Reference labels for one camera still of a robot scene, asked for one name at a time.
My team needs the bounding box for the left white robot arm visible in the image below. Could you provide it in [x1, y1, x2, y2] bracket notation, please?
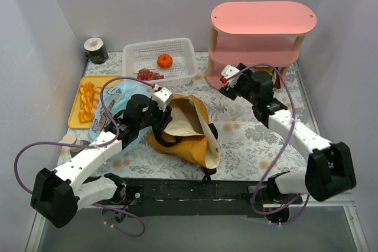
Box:
[31, 88, 173, 228]

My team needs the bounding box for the orange twisted snack food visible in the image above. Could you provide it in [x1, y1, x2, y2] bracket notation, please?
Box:
[78, 82, 94, 123]

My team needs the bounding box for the blue plastic grocery bag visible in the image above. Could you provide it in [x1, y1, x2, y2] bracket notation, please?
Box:
[89, 80, 151, 161]

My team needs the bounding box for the aluminium rail frame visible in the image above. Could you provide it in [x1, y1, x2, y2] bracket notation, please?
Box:
[27, 193, 369, 251]

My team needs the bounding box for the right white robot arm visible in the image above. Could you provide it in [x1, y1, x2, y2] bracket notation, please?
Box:
[220, 64, 357, 204]

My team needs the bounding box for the yellow plastic tray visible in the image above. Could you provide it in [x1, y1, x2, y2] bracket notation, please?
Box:
[68, 76, 116, 129]

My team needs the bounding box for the white plastic basket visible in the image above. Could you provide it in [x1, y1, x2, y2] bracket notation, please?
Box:
[122, 38, 197, 87]

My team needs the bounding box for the small orange toy pumpkin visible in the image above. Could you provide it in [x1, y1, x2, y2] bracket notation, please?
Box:
[157, 54, 173, 69]

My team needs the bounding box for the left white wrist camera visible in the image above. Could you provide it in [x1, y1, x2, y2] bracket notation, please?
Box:
[151, 84, 174, 112]

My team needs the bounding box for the red grape bunch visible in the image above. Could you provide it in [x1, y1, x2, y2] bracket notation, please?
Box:
[135, 68, 164, 81]

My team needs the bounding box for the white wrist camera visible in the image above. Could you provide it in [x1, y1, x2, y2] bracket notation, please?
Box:
[220, 65, 242, 88]
[151, 84, 174, 112]

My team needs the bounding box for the dark tape roll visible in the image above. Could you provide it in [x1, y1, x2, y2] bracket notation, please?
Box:
[83, 37, 109, 64]

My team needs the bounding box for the small beige wooden spoon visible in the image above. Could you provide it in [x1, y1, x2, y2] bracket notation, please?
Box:
[60, 132, 83, 152]

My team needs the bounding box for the pink three-tier shelf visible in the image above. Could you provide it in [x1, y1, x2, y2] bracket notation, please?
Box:
[206, 1, 317, 89]

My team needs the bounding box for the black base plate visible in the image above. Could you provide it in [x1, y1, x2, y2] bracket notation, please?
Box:
[92, 178, 303, 218]

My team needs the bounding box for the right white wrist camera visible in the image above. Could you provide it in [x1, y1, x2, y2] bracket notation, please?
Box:
[220, 65, 242, 88]

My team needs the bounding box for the red snack chip packet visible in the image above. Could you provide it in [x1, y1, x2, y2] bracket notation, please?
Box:
[254, 66, 281, 89]

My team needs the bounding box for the yellow canvas tote bag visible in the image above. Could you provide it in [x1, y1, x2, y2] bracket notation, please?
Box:
[146, 94, 221, 183]

